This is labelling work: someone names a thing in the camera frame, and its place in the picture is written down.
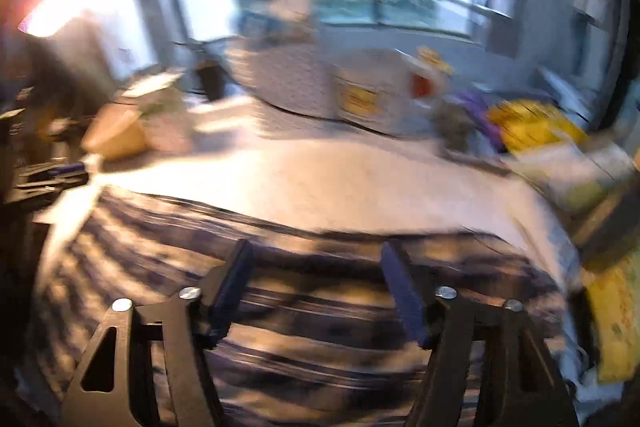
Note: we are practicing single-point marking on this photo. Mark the plaid pants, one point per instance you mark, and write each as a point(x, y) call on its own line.
point(310, 317)

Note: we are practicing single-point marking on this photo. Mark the steel thermos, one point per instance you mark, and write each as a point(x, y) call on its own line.
point(610, 227)

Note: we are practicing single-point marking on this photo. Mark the black power adapter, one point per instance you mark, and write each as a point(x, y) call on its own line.
point(210, 79)

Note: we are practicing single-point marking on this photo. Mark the white plastic basket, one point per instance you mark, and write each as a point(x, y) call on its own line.
point(295, 82)

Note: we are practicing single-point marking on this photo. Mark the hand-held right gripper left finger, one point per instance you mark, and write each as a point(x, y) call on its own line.
point(232, 282)

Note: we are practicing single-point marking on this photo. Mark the purple packet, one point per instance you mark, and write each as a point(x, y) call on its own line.
point(475, 107)

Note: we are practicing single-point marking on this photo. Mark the white green milk carton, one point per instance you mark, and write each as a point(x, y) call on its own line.
point(165, 122)

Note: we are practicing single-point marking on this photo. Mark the white yellow plastic bag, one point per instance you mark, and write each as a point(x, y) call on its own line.
point(535, 122)

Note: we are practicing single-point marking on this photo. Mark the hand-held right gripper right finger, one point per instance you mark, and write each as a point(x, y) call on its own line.
point(405, 297)

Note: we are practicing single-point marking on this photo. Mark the yellow lidded container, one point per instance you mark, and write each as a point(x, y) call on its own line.
point(117, 137)

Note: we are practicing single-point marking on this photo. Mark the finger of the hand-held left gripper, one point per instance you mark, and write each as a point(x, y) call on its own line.
point(55, 179)

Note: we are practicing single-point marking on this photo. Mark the white plastic packet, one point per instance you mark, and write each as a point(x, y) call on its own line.
point(570, 177)

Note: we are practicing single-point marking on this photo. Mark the yellow tissue pack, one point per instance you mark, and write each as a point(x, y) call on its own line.
point(620, 317)

